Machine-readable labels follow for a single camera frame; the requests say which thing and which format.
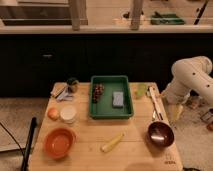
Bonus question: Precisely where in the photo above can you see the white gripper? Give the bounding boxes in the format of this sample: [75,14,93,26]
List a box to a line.
[161,84,189,121]

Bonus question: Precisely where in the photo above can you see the yellow banana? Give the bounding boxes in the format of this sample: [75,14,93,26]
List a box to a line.
[100,133,124,153]

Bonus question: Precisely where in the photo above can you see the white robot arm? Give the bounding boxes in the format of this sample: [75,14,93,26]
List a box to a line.
[162,56,213,121]

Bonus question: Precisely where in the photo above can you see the dark maroon bowl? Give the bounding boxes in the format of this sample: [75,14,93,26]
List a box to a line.
[147,121,174,148]

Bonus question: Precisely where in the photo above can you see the orange red bowl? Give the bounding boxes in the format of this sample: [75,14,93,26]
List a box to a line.
[43,128,76,159]

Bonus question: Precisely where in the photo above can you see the long wooden utensil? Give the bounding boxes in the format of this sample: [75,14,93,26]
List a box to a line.
[148,86,163,121]

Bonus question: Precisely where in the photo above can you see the light green fruit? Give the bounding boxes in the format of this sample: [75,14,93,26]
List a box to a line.
[135,83,147,99]

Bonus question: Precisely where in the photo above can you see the blue sponge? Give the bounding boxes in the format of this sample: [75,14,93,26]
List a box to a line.
[112,92,124,107]

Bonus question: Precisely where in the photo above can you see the green plastic tray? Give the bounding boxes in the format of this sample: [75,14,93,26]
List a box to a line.
[89,75,134,119]

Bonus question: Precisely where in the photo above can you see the dark grape bunch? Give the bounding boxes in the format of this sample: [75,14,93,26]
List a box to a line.
[92,84,104,103]

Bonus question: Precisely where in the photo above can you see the green object on shelf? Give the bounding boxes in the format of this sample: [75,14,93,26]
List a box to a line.
[151,11,185,25]

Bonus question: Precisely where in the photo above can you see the white round container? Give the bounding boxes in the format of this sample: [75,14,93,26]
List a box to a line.
[60,106,77,124]

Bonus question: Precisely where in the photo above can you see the folded cloth and papers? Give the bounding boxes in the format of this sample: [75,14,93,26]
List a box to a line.
[51,84,73,101]

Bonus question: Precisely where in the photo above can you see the orange fruit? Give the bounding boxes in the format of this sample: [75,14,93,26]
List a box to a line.
[47,108,59,120]

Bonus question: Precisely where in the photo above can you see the black cable stand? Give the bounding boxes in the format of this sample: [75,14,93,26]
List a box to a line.
[21,117,37,171]

